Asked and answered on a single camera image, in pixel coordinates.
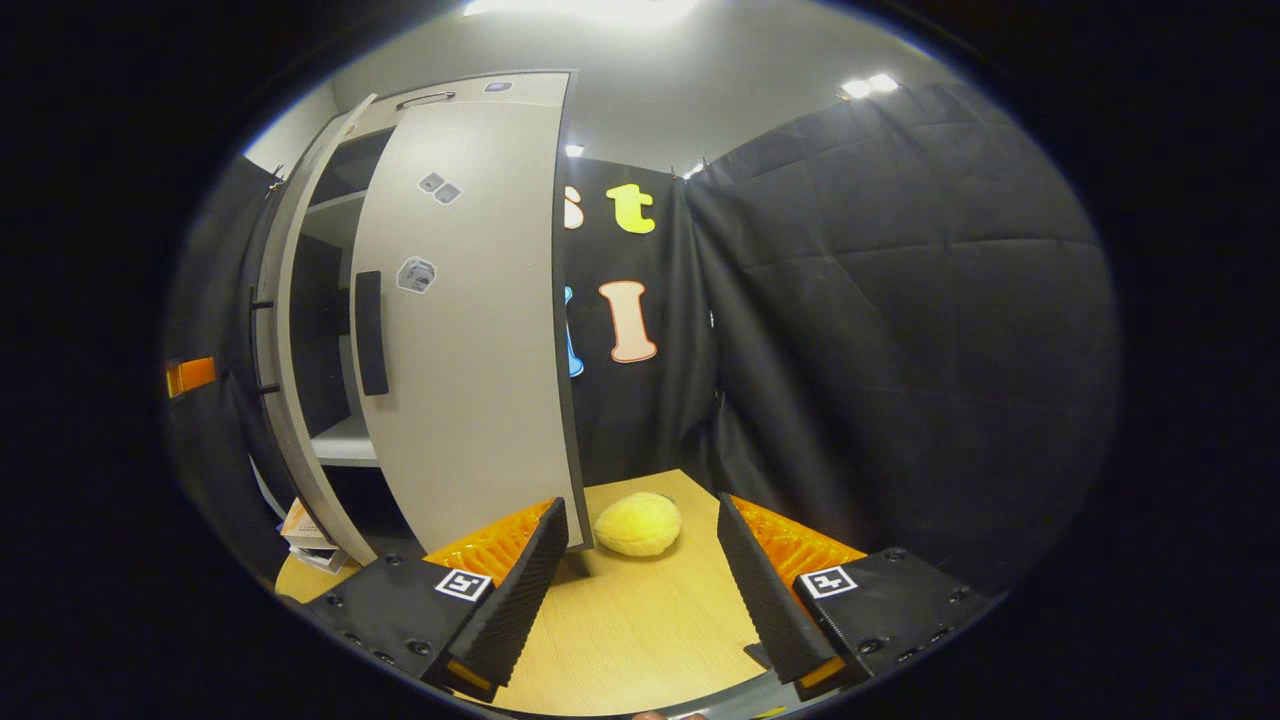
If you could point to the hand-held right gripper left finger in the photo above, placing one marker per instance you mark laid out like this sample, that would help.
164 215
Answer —
520 595

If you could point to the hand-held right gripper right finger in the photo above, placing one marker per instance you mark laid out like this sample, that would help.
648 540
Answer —
770 600

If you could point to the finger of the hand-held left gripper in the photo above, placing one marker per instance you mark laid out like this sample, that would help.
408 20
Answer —
190 376

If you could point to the white cabinet door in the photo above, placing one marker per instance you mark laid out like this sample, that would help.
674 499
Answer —
270 345
470 350

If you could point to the white and grey cabinet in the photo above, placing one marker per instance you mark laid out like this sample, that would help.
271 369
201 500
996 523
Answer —
330 215

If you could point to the white cabinet drawer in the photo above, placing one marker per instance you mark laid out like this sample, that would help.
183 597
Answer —
540 88

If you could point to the yellow plush toy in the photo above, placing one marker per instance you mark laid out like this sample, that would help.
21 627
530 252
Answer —
640 525

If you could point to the stack of flat boxes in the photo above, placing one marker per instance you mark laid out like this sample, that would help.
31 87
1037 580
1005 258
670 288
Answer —
305 525

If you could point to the black backdrop cloth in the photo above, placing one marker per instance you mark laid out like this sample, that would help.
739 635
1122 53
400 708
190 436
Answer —
900 350

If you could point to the large ceiling light panel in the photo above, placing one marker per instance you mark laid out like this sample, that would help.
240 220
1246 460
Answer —
580 10

